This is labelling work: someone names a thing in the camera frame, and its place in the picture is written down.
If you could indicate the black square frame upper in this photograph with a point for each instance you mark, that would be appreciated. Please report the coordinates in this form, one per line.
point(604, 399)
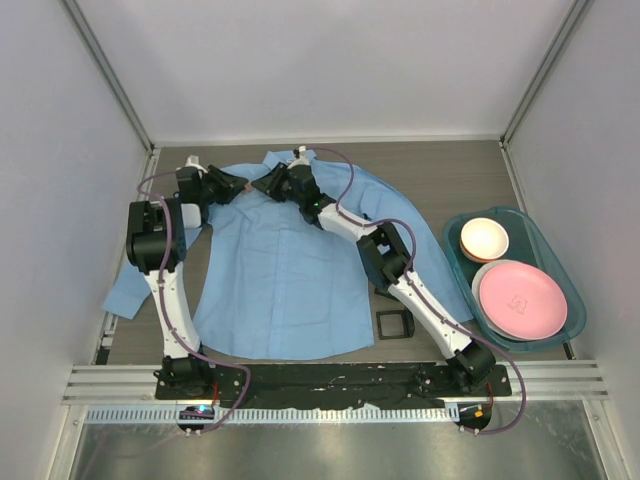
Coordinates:
point(382, 293)

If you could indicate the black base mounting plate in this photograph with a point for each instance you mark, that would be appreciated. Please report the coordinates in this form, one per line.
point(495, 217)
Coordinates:
point(338, 386)

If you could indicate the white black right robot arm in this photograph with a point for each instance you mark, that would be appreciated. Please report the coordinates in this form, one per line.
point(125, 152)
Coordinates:
point(387, 249)

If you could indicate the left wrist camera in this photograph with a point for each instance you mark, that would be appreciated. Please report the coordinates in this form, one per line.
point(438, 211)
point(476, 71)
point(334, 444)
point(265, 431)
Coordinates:
point(189, 177)

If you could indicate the pink plate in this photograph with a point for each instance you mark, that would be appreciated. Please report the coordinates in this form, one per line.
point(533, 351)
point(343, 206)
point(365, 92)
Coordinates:
point(522, 301)

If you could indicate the black square frame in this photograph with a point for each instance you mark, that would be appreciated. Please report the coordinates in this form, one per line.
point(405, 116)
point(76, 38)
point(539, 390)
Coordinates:
point(382, 293)
point(395, 324)

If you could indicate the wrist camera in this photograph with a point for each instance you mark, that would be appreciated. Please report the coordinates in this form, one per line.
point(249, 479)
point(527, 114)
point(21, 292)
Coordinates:
point(302, 156)
point(189, 177)

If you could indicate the black square frame lower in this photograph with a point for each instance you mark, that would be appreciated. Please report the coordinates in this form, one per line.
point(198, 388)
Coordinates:
point(395, 324)

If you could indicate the teal plastic bin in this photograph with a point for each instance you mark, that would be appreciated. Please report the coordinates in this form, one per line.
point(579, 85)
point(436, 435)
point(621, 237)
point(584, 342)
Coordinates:
point(527, 245)

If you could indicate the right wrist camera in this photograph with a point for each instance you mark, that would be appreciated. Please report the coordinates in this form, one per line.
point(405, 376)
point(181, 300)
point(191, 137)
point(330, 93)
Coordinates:
point(302, 156)

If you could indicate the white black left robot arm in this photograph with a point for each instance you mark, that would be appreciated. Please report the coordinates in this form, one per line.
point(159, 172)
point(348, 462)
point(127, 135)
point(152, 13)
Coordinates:
point(156, 245)

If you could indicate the blue button-up shirt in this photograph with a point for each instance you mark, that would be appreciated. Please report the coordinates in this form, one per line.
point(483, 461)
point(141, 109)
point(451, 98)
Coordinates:
point(278, 288)

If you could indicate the white slotted cable duct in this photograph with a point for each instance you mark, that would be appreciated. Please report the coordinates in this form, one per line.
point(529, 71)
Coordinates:
point(193, 414)

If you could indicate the white bowl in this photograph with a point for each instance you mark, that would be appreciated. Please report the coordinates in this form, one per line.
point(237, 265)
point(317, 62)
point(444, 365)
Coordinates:
point(484, 240)

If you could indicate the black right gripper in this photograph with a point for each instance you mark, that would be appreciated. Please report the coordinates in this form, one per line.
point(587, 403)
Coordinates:
point(279, 180)

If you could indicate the aluminium frame rail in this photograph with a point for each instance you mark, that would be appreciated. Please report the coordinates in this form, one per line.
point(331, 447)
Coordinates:
point(535, 380)

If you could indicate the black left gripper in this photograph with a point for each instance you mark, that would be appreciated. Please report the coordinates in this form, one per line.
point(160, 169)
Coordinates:
point(216, 184)

